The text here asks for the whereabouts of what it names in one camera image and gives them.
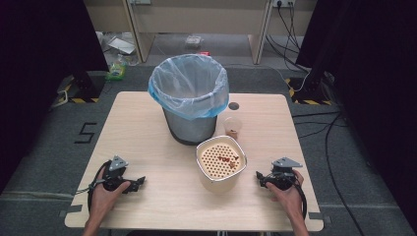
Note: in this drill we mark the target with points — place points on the black stand base striped tape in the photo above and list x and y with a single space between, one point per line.
85 88
308 93

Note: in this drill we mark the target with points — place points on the cream container with metal rim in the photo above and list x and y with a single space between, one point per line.
216 183

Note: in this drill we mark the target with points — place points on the grey mesh trash bin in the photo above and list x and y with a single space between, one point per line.
191 129

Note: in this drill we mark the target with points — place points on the small clear plastic cup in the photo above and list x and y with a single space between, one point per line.
232 125

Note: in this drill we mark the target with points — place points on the small red item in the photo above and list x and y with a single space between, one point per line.
204 53

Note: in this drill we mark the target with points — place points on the person's left hand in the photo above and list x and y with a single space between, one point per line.
104 198

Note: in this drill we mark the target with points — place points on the white wall socket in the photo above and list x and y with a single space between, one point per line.
284 3

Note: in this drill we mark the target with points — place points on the clear plastic packet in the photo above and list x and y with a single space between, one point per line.
193 41

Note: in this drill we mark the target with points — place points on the dark round table grommet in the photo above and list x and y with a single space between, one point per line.
233 106

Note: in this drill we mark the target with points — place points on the clear plastic bag with paper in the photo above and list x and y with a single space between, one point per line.
119 46

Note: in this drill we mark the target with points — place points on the black curtain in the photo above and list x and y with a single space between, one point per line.
377 82
39 65

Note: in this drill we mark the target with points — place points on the blue plastic bin liner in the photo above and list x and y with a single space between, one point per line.
188 82

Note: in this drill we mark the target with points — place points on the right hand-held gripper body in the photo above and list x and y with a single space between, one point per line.
282 175

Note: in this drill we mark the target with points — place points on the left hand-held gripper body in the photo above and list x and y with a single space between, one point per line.
115 178

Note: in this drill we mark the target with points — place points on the person's right hand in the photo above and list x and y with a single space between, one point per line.
285 198

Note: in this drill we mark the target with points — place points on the cream perforated strainer insert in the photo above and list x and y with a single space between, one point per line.
214 162

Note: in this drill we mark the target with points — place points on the red food scraps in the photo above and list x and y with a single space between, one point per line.
227 159

